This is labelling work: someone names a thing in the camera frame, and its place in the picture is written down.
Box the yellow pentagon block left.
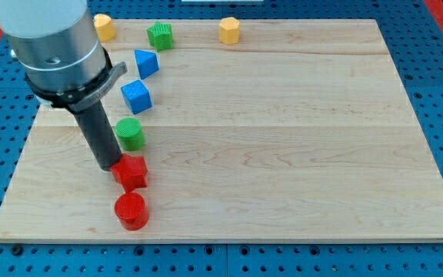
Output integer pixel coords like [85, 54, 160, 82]
[93, 14, 116, 42]

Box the blue triangular prism block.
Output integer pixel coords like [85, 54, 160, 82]
[134, 49, 159, 80]

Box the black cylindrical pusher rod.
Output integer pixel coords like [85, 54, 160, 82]
[74, 102, 122, 172]

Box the black clamp ring mount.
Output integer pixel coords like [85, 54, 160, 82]
[25, 48, 128, 114]

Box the red star block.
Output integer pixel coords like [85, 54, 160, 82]
[110, 154, 148, 192]

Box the green cylinder block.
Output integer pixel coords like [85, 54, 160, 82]
[115, 117, 145, 151]

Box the wooden board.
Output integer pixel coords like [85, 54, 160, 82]
[0, 19, 443, 244]

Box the red cylinder block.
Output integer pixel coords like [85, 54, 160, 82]
[114, 192, 149, 231]

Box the green star block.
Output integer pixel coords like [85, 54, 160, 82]
[147, 22, 173, 52]

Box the blue cube block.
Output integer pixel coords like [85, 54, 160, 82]
[121, 80, 152, 115]

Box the yellow hexagon block right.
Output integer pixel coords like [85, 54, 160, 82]
[219, 17, 240, 45]

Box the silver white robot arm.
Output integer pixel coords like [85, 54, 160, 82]
[0, 0, 127, 171]

